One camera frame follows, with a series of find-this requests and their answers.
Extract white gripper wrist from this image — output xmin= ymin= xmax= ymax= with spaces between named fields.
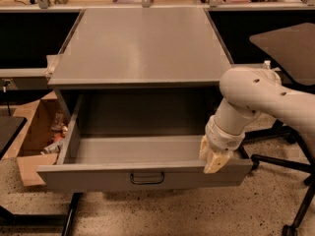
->
xmin=199 ymin=116 xmax=245 ymax=174

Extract grey top drawer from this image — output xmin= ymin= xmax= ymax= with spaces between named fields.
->
xmin=37 ymin=92 xmax=252 ymax=192

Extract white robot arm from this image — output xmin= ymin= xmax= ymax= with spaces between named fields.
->
xmin=199 ymin=67 xmax=315 ymax=173

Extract grey metal drawer cabinet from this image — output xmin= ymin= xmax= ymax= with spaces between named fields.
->
xmin=49 ymin=8 xmax=230 ymax=137

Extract open cardboard box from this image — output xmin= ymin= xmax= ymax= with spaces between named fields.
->
xmin=4 ymin=91 xmax=64 ymax=187

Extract black office chair base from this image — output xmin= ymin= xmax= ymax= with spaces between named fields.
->
xmin=237 ymin=118 xmax=315 ymax=236

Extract dark small side table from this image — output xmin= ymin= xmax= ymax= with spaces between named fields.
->
xmin=250 ymin=23 xmax=315 ymax=86

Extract trash items in box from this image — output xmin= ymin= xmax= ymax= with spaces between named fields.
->
xmin=40 ymin=112 xmax=68 ymax=154

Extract black table left edge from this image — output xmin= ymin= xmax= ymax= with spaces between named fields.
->
xmin=0 ymin=116 xmax=27 ymax=159

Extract black floor stand leg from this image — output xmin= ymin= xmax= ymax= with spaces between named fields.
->
xmin=0 ymin=193 xmax=82 ymax=236

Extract grey bench rail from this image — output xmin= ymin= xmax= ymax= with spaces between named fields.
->
xmin=0 ymin=62 xmax=282 ymax=90

